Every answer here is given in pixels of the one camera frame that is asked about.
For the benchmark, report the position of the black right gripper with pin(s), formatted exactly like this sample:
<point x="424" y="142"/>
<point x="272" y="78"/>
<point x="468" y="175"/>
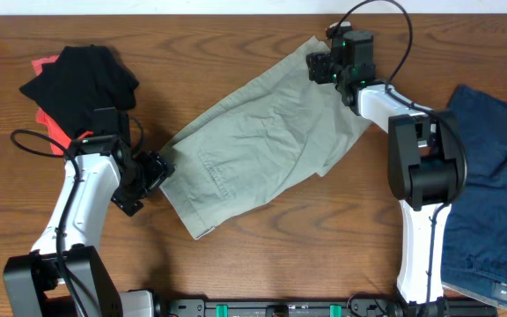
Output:
<point x="319" y="68"/>

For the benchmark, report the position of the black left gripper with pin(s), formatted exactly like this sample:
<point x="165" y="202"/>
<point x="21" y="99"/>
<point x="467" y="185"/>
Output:
<point x="153" y="172"/>

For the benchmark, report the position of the khaki green shorts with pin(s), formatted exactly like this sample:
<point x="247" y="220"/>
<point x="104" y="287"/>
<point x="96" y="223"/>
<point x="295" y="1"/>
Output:
<point x="269" y="135"/>

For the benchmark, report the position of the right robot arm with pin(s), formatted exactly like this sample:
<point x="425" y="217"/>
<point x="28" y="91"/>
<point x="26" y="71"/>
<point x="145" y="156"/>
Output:
<point x="426" y="168"/>

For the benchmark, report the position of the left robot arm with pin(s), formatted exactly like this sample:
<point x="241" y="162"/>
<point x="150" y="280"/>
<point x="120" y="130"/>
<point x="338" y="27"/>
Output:
<point x="63" y="274"/>

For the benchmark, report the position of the red folded garment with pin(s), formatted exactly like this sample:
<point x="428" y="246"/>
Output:
<point x="51" y="127"/>

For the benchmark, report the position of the black folded garment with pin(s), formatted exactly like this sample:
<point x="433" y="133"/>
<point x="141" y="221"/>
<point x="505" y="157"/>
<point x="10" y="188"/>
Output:
<point x="80" y="81"/>

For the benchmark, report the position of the dark blue denim jeans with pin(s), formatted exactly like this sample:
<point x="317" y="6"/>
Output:
<point x="474" y="259"/>

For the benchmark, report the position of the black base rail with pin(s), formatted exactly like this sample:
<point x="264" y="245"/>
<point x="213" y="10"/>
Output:
<point x="280" y="308"/>

